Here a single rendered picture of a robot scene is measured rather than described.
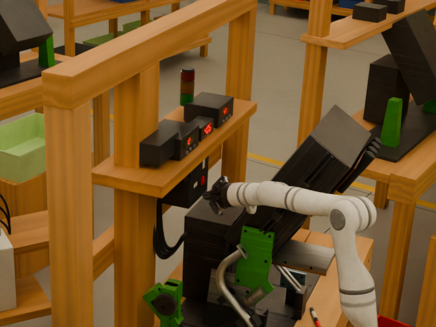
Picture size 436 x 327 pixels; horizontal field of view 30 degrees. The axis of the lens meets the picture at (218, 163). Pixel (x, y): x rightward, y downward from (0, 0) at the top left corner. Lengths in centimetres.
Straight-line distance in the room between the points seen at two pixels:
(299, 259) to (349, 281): 81
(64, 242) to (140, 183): 32
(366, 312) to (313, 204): 32
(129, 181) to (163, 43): 45
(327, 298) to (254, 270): 44
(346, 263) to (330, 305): 101
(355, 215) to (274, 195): 31
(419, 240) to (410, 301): 81
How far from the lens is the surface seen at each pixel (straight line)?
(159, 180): 243
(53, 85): 208
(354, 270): 208
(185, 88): 287
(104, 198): 590
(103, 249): 261
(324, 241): 357
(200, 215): 289
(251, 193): 235
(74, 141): 211
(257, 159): 667
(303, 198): 219
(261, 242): 276
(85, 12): 787
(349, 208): 204
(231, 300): 280
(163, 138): 250
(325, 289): 318
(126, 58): 231
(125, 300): 276
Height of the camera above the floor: 253
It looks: 23 degrees down
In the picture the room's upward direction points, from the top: 3 degrees clockwise
